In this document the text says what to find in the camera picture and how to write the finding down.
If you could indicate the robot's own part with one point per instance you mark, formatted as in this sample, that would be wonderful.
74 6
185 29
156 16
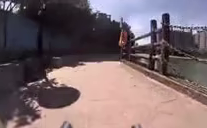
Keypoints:
66 125
136 126

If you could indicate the red cracked paved path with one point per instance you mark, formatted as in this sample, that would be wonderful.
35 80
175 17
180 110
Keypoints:
124 96

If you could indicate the dark wall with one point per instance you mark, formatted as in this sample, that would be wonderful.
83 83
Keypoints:
11 36

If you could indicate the row of buildings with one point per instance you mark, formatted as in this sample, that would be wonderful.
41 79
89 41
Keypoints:
191 40

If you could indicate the dark pole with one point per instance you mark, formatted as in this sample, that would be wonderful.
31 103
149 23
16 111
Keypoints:
40 40

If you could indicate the orange flag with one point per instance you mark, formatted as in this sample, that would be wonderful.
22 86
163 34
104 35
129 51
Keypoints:
122 38

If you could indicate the water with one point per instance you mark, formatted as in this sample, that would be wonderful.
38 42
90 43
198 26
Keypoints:
197 71

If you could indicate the stone kerb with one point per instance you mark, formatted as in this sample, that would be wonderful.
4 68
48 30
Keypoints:
177 83

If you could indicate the wooden post fence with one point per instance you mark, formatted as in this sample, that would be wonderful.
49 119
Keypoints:
165 43

